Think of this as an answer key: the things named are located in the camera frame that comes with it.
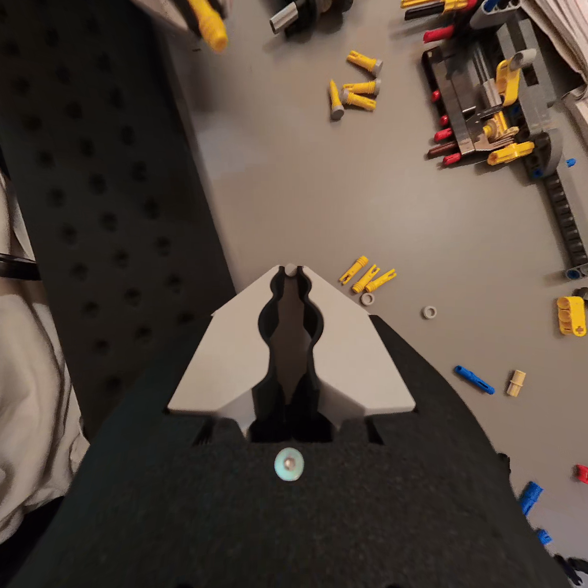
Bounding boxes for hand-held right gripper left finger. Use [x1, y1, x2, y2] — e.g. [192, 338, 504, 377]
[168, 265, 290, 430]

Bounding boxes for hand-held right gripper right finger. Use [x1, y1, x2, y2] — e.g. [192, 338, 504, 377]
[295, 265, 417, 431]

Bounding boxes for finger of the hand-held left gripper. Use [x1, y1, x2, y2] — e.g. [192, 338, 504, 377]
[131, 0, 203, 34]

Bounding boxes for single yellow lego pin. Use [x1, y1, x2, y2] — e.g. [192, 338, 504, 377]
[187, 0, 229, 52]
[328, 79, 345, 121]
[341, 91, 377, 112]

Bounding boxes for pile of yellow lego pins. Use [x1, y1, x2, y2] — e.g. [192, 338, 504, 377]
[339, 256, 397, 295]

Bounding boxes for long blue lego pin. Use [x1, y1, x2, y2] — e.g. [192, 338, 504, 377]
[454, 365, 496, 396]

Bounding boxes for lego gear axle assembly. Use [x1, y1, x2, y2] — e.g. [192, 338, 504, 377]
[269, 0, 354, 38]

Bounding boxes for yellow lego connector block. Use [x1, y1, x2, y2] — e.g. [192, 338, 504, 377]
[556, 296, 588, 337]

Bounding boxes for pile of mixed lego pins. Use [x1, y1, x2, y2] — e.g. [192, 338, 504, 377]
[497, 452, 588, 585]

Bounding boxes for grey black lego chassis assembly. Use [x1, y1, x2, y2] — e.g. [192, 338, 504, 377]
[400, 0, 588, 281]

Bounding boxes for lego instruction booklet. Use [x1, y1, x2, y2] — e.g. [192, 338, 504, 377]
[521, 0, 588, 134]

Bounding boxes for black perforated board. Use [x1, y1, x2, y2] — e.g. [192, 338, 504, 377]
[0, 0, 237, 439]

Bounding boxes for black shoulder strap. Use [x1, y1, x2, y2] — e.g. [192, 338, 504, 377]
[0, 253, 42, 281]

